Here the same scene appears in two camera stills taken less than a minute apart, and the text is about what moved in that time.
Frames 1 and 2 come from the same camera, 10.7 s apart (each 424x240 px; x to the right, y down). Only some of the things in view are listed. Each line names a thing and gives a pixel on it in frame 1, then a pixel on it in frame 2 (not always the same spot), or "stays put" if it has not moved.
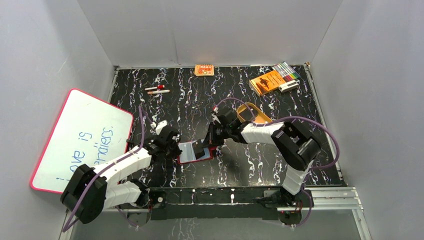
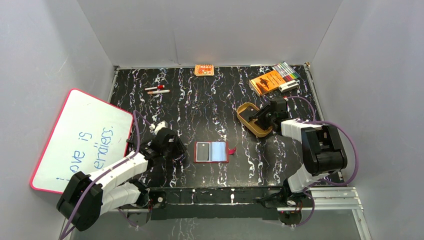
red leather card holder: x=188 y=154 -> x=212 y=151
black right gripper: x=211 y=140 -> x=260 y=115
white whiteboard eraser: x=289 y=86 stays put
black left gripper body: x=173 y=143 stays put
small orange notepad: x=204 y=70 stays put
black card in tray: x=246 y=115 stays put
